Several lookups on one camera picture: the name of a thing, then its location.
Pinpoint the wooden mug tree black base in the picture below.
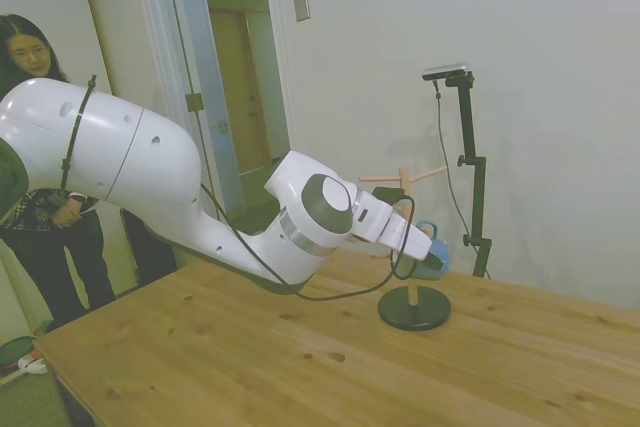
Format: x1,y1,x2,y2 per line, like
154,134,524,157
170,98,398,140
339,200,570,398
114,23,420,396
358,165,453,332

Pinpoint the white open door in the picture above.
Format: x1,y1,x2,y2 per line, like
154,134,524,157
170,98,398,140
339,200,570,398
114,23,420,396
162,0,251,228

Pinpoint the brown wooden door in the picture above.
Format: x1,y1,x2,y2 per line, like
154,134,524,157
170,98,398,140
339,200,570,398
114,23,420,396
208,9,274,178

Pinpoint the black arm cable strap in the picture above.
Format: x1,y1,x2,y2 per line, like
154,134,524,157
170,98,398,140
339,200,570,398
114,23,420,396
59,74,99,191

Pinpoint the person with dark hair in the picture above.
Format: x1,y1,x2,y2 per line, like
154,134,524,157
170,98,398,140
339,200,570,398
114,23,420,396
0,14,119,333

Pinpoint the thin black camera cable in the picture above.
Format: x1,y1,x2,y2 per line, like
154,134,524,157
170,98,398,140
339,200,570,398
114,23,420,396
433,79,476,248

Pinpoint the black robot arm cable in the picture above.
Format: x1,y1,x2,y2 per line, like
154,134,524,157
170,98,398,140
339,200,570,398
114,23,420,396
199,180,417,302

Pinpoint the black camera stand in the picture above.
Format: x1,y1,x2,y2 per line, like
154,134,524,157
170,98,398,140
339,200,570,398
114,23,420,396
443,71,493,279

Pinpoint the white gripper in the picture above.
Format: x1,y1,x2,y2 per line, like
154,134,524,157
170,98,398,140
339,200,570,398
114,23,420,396
375,209,447,272

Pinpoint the blue enamel mug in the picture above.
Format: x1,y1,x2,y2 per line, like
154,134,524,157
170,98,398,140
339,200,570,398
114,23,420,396
394,220,451,282

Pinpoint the white shoe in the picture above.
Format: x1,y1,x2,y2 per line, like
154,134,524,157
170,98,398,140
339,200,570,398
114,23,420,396
17,354,49,376

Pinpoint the grey stereo camera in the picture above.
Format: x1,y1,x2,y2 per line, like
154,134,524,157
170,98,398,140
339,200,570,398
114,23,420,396
422,62,474,82

